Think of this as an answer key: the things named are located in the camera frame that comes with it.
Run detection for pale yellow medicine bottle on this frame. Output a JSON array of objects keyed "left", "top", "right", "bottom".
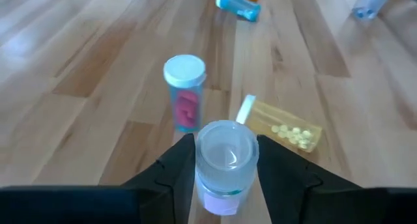
[
  {"left": 235, "top": 94, "right": 323, "bottom": 153},
  {"left": 351, "top": 0, "right": 394, "bottom": 21}
]

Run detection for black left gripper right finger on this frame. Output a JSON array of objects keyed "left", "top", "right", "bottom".
[{"left": 256, "top": 135, "right": 417, "bottom": 224}]

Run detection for blue medicine bottle clear cap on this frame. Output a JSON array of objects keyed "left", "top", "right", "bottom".
[{"left": 194, "top": 119, "right": 261, "bottom": 217}]

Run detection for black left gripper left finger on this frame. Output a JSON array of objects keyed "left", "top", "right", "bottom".
[{"left": 0, "top": 133, "right": 196, "bottom": 224}]

